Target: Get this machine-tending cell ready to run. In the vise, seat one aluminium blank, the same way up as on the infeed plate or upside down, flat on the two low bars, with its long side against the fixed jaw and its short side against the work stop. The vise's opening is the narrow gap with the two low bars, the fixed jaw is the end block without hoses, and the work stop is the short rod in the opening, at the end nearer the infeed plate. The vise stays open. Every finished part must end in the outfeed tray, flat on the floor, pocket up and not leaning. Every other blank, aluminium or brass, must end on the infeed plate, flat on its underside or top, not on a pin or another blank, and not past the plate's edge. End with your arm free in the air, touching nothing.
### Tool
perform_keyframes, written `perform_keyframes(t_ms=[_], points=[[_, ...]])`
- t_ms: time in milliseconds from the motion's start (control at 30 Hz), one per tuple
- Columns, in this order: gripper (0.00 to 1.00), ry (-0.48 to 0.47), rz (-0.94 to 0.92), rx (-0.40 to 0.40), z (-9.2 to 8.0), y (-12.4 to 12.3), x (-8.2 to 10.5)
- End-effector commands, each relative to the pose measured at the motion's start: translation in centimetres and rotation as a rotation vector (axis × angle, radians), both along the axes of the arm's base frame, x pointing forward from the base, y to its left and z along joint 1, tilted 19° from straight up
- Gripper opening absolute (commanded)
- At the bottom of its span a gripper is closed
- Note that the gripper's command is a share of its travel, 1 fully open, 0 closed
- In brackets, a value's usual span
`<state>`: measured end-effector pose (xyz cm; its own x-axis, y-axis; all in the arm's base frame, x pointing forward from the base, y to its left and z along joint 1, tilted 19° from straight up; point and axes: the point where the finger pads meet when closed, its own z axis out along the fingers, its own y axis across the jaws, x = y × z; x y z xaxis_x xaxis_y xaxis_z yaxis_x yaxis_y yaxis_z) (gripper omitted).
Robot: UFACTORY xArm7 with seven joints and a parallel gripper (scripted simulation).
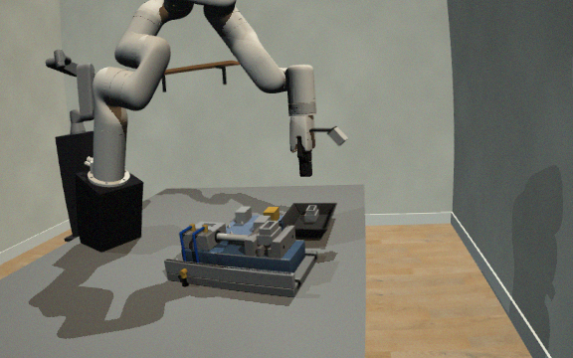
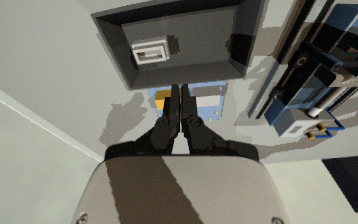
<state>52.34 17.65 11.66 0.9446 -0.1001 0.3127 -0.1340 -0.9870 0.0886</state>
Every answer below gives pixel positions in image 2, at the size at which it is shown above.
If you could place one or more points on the yellow rectangular block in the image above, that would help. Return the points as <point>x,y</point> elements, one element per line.
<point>160,96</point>

